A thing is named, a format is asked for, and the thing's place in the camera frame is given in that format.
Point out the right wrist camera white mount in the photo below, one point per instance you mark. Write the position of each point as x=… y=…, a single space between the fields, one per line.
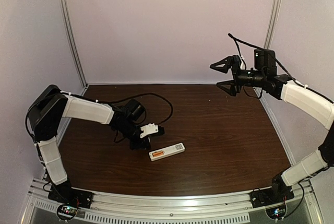
x=238 y=63

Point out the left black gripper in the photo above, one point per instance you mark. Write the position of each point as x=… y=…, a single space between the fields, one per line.
x=141 y=144

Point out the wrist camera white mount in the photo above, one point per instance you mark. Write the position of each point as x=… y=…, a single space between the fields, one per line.
x=151 y=129
x=238 y=63

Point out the right aluminium frame post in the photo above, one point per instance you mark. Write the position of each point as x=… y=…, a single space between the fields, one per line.
x=276 y=4

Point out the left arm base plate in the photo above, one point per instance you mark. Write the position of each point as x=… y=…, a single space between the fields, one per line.
x=70 y=196

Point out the round circuit board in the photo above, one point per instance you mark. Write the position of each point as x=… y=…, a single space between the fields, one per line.
x=276 y=212
x=66 y=212

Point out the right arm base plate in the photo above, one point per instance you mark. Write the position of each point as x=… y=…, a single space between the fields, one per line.
x=266 y=197

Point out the left round circuit board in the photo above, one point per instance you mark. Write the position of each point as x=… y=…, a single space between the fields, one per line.
x=66 y=212

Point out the aluminium frame post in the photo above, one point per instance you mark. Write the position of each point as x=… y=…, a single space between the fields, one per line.
x=276 y=4
x=72 y=43

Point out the orange battery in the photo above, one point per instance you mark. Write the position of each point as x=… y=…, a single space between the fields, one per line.
x=157 y=154
x=158 y=151

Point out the front aluminium rail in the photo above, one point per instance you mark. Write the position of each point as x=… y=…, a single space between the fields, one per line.
x=219 y=208

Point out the left aluminium frame post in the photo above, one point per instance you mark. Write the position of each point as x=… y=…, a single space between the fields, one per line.
x=72 y=43

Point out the white remote control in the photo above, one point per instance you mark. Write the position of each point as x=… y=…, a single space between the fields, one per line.
x=168 y=151

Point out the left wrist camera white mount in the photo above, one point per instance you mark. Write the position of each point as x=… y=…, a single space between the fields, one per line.
x=151 y=129

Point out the right round circuit board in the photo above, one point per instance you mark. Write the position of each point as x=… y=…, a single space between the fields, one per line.
x=276 y=212

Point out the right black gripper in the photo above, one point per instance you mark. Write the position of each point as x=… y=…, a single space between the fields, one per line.
x=236 y=88

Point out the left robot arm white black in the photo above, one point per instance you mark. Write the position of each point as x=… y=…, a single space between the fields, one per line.
x=52 y=105

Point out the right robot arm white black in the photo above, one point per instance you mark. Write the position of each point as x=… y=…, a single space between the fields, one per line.
x=283 y=87

